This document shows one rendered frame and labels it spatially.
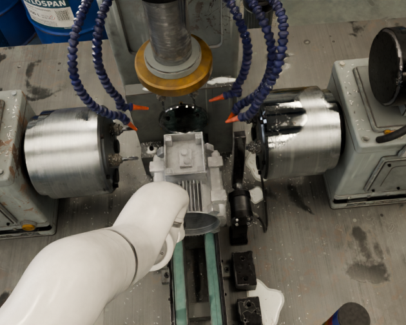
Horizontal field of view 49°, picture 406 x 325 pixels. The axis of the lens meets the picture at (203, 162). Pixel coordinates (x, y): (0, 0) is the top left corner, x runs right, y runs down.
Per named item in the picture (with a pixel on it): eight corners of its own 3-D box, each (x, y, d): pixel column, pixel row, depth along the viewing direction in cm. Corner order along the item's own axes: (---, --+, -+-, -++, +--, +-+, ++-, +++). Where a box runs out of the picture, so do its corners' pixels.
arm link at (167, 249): (145, 205, 89) (129, 247, 89) (136, 211, 76) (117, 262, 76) (185, 219, 89) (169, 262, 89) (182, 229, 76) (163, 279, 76)
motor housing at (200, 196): (157, 177, 133) (148, 143, 117) (220, 172, 133) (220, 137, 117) (158, 240, 123) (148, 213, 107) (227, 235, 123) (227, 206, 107)
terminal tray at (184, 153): (165, 149, 120) (162, 134, 114) (204, 146, 120) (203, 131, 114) (166, 188, 114) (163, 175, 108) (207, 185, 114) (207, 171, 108)
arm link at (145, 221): (102, 168, 58) (158, 175, 88) (58, 283, 58) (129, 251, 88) (165, 193, 56) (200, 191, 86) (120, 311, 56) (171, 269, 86)
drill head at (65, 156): (19, 146, 142) (-19, 97, 121) (132, 135, 142) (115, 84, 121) (7, 218, 129) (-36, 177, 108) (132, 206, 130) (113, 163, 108)
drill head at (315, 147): (224, 127, 142) (224, 75, 121) (351, 115, 142) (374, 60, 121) (233, 197, 130) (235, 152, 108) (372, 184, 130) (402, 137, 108)
